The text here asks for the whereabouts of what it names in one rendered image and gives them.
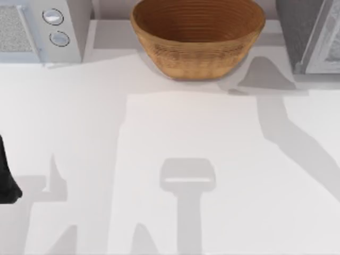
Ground brown woven basket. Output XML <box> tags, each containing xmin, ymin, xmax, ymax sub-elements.
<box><xmin>130</xmin><ymin>0</ymin><xmax>267</xmax><ymax>81</ymax></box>

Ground round microwave knob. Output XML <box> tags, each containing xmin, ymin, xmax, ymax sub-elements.
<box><xmin>42</xmin><ymin>8</ymin><xmax>64</xmax><ymax>26</ymax></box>
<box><xmin>49</xmin><ymin>30</ymin><xmax>71</xmax><ymax>47</ymax></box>

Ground pale microwave oven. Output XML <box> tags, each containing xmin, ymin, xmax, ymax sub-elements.
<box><xmin>0</xmin><ymin>0</ymin><xmax>94</xmax><ymax>64</ymax></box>

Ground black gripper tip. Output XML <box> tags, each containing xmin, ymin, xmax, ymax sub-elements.
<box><xmin>0</xmin><ymin>134</ymin><xmax>23</xmax><ymax>205</ymax></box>

